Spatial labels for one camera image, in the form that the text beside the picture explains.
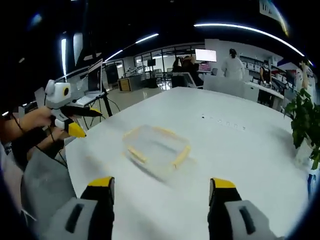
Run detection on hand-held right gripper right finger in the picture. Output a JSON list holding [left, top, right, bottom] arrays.
[[207, 177, 277, 240]]

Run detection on black wrist strap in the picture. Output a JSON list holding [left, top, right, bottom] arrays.
[[9, 126, 49, 162]]

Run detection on wooden low cabinet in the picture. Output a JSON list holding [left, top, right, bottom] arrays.
[[116, 74, 144, 93]]

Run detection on wall monitor screen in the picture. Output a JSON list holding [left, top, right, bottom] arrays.
[[194, 48, 218, 64]]

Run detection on grey chair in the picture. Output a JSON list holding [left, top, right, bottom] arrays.
[[21, 148, 77, 216]]

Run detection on hanging ceiling sign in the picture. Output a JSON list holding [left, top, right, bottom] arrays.
[[258, 0, 290, 35]]

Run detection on person's light shirt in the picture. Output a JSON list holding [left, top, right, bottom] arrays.
[[0, 142, 26, 216]]

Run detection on white counter desk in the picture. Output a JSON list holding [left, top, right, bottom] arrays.
[[202, 74, 285, 104]]

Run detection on clear container with plastic buckles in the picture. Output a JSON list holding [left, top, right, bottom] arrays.
[[121, 124, 193, 170]]

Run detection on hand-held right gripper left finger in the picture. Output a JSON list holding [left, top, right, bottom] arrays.
[[46, 176, 116, 240]]

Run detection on person's left hand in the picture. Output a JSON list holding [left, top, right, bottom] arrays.
[[19, 106, 66, 153]]

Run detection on storage shelves with boxes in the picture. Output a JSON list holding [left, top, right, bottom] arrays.
[[239, 53, 287, 86]]

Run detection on open laptop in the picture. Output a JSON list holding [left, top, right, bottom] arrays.
[[74, 58, 106, 105]]

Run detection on ceiling light strip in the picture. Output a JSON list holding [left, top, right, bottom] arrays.
[[193, 22, 306, 58], [134, 32, 160, 45], [103, 49, 124, 63]]

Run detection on green potted plant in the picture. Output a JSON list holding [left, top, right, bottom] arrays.
[[283, 87, 320, 171]]

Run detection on black cable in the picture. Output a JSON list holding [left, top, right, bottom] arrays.
[[11, 109, 68, 166]]

